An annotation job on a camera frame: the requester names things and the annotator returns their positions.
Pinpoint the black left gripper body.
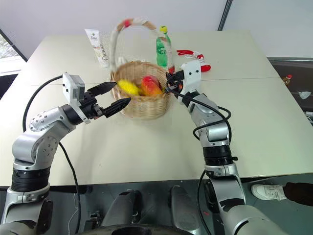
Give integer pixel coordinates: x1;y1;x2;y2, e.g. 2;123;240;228
80;92;106;120

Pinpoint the black window frame bar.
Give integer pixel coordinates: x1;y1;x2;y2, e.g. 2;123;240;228
0;27;28;62

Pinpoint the white sneaker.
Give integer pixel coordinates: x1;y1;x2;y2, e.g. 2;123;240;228
251;184;286;202

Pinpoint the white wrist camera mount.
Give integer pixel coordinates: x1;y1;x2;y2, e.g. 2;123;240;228
62;72;90;124
179;61;203;95

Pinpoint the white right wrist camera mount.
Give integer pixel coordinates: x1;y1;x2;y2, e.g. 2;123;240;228
179;61;203;95

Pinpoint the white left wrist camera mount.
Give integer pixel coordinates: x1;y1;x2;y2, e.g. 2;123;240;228
62;72;90;124

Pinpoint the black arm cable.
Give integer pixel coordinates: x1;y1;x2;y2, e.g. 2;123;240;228
165;88;232;235
22;75;82;235

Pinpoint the small bottle with red cap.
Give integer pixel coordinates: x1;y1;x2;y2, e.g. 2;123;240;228
281;74;293;87

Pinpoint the green plastic soda bottle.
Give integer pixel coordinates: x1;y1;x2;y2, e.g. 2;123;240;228
156;25;176;75

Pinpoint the red orange toy mango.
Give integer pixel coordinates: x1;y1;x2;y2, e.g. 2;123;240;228
140;75;163;96

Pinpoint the dark trouser leg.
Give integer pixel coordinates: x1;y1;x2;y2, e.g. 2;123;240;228
283;182;313;207

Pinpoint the dark grey rounded leg shape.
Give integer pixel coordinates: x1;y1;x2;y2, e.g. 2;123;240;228
170;186;199;231
101;189;143;228

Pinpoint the wicker basket with handle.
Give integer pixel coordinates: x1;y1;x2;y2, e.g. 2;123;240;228
109;16;174;120

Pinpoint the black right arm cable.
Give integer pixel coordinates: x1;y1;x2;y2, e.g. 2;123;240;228
165;88;232;235

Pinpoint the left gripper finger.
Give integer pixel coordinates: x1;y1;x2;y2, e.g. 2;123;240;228
87;82;117;97
102;97;132;118

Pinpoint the red and white packaged item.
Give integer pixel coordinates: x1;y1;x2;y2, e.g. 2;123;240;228
176;49;212;72

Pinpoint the yellow toy fruit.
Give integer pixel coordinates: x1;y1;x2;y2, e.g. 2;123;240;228
118;79;141;96

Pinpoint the black rounded torso rim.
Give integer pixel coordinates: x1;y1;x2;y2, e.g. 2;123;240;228
85;223;177;235

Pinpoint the white Dove tube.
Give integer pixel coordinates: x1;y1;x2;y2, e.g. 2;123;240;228
84;28;111;70

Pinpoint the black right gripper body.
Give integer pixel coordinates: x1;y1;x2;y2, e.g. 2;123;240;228
173;70;186;92

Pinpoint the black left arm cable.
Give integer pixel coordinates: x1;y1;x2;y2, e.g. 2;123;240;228
22;75;82;235

